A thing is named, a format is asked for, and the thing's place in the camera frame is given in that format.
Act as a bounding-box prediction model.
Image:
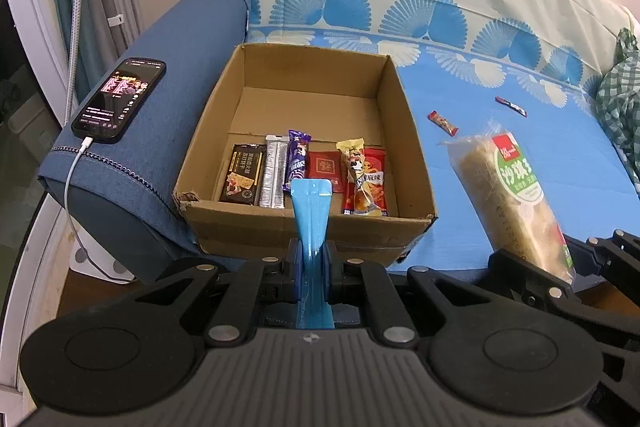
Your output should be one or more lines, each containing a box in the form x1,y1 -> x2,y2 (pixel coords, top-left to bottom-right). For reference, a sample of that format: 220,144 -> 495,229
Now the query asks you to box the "green checked cloth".
592,27 -> 640,192

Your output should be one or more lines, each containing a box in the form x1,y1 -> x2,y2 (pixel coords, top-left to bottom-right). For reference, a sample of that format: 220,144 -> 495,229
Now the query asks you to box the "brown cardboard box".
172,43 -> 438,268

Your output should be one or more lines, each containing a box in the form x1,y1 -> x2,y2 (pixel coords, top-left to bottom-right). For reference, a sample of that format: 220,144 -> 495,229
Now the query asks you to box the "silver snack bar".
258,134 -> 291,209

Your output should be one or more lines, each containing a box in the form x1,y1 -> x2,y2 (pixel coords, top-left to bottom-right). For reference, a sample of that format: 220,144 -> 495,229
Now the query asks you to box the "white spotted object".
67,242 -> 136,283

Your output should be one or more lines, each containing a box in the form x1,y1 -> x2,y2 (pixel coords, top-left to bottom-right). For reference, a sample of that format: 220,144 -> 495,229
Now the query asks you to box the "purple snack bar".
282,129 -> 312,194

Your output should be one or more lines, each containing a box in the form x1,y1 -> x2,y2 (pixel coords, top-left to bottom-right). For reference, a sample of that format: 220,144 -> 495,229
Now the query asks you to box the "white phone charging cable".
64,137 -> 113,280

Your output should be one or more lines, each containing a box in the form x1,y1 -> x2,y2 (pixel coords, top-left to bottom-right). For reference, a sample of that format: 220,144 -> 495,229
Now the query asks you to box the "blue fabric sofa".
37,0 -> 640,298

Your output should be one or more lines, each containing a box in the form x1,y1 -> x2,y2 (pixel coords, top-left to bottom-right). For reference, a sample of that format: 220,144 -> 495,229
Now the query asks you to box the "black snack bar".
219,143 -> 268,205

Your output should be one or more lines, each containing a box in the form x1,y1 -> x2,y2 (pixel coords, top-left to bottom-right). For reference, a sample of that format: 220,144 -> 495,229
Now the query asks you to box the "white braided cable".
62,0 -> 93,128

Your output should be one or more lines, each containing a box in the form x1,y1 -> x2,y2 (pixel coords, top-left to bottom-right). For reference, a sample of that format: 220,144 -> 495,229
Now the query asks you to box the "light blue snack packet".
291,178 -> 335,330

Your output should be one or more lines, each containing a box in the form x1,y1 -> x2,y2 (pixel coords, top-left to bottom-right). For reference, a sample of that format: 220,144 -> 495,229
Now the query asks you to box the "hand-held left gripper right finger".
322,241 -> 493,348

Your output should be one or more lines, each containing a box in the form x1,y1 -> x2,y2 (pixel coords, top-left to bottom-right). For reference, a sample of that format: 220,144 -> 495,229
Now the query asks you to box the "yellow white snack packet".
336,138 -> 380,215

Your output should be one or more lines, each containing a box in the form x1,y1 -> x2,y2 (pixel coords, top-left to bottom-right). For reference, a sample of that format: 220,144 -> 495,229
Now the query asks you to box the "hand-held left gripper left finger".
135,241 -> 305,348

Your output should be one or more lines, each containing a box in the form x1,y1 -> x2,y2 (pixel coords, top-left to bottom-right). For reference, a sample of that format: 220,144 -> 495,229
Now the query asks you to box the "small red-blue candy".
494,95 -> 528,118

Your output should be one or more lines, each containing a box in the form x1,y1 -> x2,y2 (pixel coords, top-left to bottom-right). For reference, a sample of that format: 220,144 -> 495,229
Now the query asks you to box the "black smartphone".
71,57 -> 167,144

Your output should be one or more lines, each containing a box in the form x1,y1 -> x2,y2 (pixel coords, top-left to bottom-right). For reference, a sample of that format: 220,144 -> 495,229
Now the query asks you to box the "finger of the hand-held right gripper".
489,248 -> 640,348
565,229 -> 640,293

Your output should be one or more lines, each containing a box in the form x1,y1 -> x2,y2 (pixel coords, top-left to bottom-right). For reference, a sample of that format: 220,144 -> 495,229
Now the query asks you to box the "white door frame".
0,0 -> 68,138

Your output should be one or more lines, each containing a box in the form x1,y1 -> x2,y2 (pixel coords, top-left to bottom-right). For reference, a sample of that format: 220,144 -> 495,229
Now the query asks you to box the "red square snack packet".
305,150 -> 346,192

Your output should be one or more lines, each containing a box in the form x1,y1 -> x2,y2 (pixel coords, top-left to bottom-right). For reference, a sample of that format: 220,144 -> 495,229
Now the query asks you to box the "small red orange snack bar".
426,109 -> 460,136

